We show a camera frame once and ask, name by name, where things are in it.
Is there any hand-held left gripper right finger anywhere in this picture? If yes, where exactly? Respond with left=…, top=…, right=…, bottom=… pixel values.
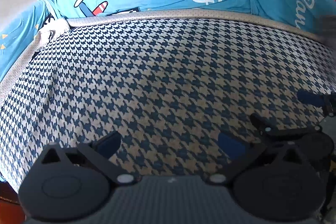
left=207, top=132, right=306, bottom=186

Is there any houndstooth sofa seat cover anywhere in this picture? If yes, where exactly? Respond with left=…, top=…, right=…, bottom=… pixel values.
left=0, top=10, right=336, bottom=188

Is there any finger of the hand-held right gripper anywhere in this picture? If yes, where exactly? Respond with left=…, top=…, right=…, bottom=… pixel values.
left=250, top=114, right=323, bottom=144
left=297, top=90, right=336, bottom=116

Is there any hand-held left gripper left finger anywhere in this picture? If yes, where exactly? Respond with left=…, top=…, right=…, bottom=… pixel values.
left=37, top=132, right=138, bottom=186

